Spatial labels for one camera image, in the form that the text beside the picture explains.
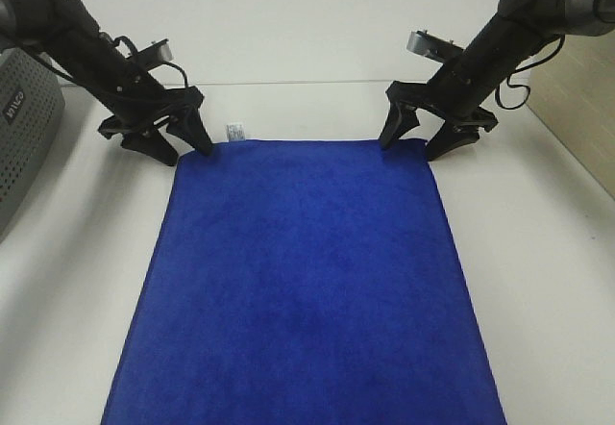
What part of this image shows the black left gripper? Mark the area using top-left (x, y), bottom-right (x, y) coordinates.
top-left (98, 42), bottom-right (213, 166)

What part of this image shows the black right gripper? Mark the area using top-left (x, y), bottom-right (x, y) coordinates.
top-left (378, 52), bottom-right (496, 161)

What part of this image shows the blue microfibre towel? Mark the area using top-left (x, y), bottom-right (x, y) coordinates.
top-left (102, 139), bottom-right (505, 424)

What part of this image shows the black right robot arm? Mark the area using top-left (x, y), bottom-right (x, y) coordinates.
top-left (379, 0), bottom-right (614, 161)

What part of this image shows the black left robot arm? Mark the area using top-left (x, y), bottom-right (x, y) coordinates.
top-left (1, 0), bottom-right (213, 166)

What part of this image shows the grey perforated laundry basket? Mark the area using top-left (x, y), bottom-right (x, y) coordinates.
top-left (1, 48), bottom-right (65, 232)

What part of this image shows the beige storage box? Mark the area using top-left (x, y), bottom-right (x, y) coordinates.
top-left (529, 33), bottom-right (614, 195)

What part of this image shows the black right camera cable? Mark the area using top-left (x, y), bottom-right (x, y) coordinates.
top-left (497, 35), bottom-right (567, 109)

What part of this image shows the black camera cable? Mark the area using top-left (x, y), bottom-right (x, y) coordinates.
top-left (497, 35), bottom-right (567, 109)
top-left (113, 35), bottom-right (189, 90)

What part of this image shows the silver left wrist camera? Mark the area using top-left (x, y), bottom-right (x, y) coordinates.
top-left (136, 38), bottom-right (173, 70)

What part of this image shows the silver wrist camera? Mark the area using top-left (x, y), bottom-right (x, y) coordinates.
top-left (406, 30), bottom-right (464, 63)
top-left (136, 38), bottom-right (173, 70)

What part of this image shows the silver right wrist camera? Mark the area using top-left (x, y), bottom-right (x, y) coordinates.
top-left (406, 30), bottom-right (464, 63)

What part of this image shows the black left camera cable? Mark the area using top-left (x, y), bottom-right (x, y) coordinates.
top-left (113, 35), bottom-right (189, 90)

